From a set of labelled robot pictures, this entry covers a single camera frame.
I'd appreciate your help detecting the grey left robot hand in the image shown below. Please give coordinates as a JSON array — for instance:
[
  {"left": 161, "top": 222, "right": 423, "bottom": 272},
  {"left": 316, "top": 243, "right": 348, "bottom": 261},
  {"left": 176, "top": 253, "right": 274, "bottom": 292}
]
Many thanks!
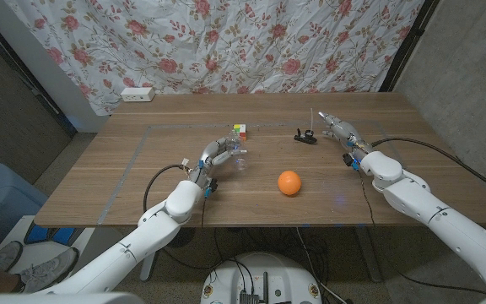
[{"left": 188, "top": 137, "right": 248, "bottom": 189}]

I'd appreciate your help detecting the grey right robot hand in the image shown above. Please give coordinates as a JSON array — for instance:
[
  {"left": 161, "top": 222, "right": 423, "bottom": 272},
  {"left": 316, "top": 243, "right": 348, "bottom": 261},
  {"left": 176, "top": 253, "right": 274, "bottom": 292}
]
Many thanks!
[{"left": 317, "top": 111, "right": 374, "bottom": 160}]

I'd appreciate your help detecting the clear plastic spray bottle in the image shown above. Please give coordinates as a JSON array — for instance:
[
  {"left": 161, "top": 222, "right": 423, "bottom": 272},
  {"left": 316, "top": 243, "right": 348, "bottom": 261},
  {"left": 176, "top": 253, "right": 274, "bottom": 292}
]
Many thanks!
[{"left": 224, "top": 129, "right": 251, "bottom": 171}]

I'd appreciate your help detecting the black spray trigger top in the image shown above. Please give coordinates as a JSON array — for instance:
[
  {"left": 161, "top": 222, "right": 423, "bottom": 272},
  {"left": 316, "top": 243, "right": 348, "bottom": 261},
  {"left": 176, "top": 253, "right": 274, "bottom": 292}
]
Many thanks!
[{"left": 293, "top": 107, "right": 318, "bottom": 145}]

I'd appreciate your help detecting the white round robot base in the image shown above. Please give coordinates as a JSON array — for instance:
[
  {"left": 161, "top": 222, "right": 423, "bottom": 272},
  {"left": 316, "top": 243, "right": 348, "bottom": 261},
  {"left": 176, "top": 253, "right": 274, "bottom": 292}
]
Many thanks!
[{"left": 200, "top": 252, "right": 323, "bottom": 304}]

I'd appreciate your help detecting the orange ball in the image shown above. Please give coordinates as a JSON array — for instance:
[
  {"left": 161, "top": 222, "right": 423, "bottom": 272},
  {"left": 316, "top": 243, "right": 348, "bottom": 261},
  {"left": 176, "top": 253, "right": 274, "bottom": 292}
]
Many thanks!
[{"left": 277, "top": 170, "right": 303, "bottom": 197}]

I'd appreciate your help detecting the grey tape outline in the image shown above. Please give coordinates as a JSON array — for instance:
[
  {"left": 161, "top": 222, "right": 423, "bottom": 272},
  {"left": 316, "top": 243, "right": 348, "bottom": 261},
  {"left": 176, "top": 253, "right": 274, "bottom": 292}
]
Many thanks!
[{"left": 99, "top": 122, "right": 445, "bottom": 225}]

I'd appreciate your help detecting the white power strip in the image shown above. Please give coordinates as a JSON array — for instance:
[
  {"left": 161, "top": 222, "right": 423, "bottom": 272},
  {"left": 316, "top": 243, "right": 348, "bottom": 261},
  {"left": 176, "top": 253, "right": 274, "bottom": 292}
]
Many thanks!
[{"left": 120, "top": 86, "right": 156, "bottom": 103}]

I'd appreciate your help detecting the black backdrop stand pole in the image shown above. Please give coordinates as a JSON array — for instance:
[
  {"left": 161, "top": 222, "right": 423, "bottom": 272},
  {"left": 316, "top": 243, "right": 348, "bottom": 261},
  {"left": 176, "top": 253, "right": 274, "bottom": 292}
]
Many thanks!
[{"left": 378, "top": 0, "right": 440, "bottom": 93}]

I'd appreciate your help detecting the floral print backdrop cloth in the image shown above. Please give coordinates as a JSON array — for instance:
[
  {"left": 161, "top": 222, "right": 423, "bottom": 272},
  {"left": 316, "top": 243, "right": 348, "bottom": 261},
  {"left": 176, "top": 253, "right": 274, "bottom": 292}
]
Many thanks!
[{"left": 4, "top": 0, "right": 425, "bottom": 117}]

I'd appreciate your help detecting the white table leg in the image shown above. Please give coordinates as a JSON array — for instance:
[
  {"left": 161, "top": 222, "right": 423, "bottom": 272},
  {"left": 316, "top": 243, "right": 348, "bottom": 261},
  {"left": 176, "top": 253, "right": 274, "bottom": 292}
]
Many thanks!
[{"left": 139, "top": 251, "right": 159, "bottom": 283}]

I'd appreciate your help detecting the grey table leg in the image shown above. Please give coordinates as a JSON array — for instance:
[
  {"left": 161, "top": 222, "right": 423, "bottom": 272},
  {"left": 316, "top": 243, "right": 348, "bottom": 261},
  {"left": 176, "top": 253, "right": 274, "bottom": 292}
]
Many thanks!
[{"left": 354, "top": 225, "right": 382, "bottom": 283}]

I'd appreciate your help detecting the white platform with blue pads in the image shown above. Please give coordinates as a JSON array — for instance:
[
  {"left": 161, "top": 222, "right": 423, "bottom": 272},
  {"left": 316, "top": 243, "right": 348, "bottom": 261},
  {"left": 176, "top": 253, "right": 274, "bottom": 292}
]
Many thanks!
[{"left": 0, "top": 214, "right": 124, "bottom": 280}]

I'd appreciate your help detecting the grey sneaker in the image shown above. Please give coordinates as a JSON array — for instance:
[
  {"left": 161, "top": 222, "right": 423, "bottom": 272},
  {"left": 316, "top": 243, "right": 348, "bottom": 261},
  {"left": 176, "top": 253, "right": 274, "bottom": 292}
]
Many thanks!
[
  {"left": 0, "top": 240, "right": 24, "bottom": 273},
  {"left": 17, "top": 247, "right": 79, "bottom": 293}
]

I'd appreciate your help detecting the white robot torso edge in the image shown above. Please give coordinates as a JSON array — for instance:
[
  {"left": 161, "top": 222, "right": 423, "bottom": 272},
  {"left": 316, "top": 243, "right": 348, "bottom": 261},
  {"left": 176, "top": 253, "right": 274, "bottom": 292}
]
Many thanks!
[{"left": 0, "top": 291, "right": 145, "bottom": 304}]

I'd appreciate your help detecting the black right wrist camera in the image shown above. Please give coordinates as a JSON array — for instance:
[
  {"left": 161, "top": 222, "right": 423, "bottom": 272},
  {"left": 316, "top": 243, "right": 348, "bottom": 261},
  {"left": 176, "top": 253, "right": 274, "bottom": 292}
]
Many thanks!
[{"left": 343, "top": 152, "right": 361, "bottom": 171}]

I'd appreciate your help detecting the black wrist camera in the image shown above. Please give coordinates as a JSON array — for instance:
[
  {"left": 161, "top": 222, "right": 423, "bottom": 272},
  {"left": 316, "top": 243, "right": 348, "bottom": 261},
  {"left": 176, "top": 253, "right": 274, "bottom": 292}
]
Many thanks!
[
  {"left": 343, "top": 152, "right": 361, "bottom": 171},
  {"left": 203, "top": 177, "right": 219, "bottom": 198}
]

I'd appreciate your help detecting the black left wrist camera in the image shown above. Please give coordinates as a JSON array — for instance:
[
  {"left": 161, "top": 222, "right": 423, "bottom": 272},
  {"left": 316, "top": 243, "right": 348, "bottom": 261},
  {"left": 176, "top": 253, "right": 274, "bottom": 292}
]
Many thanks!
[{"left": 203, "top": 177, "right": 219, "bottom": 198}]

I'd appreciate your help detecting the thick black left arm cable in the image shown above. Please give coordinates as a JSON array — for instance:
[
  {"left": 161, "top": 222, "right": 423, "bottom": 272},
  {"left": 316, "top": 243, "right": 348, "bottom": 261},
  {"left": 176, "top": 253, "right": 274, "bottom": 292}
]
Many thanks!
[{"left": 143, "top": 164, "right": 189, "bottom": 214}]

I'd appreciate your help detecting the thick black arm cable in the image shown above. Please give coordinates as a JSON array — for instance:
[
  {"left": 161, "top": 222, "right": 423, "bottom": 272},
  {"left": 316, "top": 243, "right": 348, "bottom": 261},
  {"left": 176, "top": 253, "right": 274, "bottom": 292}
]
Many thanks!
[
  {"left": 143, "top": 164, "right": 189, "bottom": 214},
  {"left": 371, "top": 137, "right": 486, "bottom": 203}
]

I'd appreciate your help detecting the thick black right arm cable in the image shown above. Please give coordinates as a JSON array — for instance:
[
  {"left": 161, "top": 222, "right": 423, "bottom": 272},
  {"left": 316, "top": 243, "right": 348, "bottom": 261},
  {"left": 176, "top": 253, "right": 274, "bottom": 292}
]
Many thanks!
[{"left": 371, "top": 137, "right": 486, "bottom": 203}]

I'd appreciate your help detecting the thin black left wrist cable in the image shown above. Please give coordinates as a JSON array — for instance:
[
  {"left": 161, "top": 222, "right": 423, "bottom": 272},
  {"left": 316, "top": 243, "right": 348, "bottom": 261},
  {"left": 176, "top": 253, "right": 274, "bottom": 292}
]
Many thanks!
[{"left": 199, "top": 196, "right": 227, "bottom": 271}]

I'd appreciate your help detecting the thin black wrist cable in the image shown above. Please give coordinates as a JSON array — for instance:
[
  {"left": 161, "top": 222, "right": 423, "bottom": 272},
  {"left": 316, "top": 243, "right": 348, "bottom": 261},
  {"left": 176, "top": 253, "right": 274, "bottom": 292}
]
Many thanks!
[
  {"left": 199, "top": 196, "right": 227, "bottom": 271},
  {"left": 357, "top": 168, "right": 486, "bottom": 296}
]

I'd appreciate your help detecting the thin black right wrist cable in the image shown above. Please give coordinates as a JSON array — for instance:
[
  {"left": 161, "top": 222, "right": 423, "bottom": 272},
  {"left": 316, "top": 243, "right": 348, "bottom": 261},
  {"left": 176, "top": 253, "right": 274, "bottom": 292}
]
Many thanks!
[{"left": 357, "top": 168, "right": 486, "bottom": 296}]

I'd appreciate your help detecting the black wall edge strip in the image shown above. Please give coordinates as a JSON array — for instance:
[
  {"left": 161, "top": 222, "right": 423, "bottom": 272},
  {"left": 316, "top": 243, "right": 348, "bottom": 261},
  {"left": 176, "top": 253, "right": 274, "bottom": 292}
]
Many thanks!
[{"left": 0, "top": 10, "right": 78, "bottom": 138}]

